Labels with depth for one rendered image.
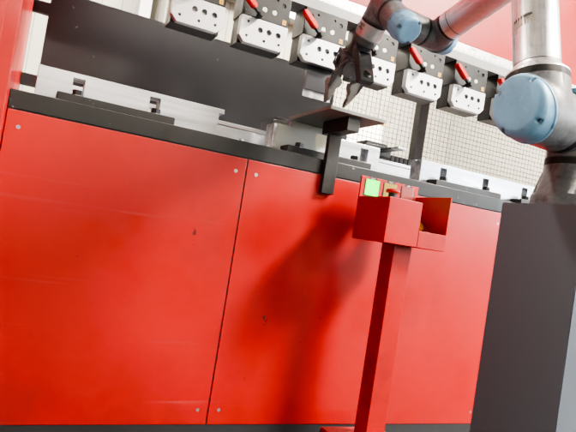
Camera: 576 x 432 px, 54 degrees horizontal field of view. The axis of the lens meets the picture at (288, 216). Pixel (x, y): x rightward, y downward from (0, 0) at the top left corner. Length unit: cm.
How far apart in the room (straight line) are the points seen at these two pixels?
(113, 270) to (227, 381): 44
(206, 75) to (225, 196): 81
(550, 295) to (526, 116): 33
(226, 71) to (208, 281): 100
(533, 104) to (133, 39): 150
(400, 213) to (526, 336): 50
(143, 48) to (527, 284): 157
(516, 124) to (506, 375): 48
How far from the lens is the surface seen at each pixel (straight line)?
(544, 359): 116
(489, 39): 227
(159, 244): 150
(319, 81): 185
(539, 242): 118
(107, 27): 221
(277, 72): 236
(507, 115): 114
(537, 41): 119
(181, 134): 151
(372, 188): 164
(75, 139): 147
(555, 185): 120
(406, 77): 199
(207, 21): 171
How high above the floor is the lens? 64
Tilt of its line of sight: 2 degrees up
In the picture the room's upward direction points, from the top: 9 degrees clockwise
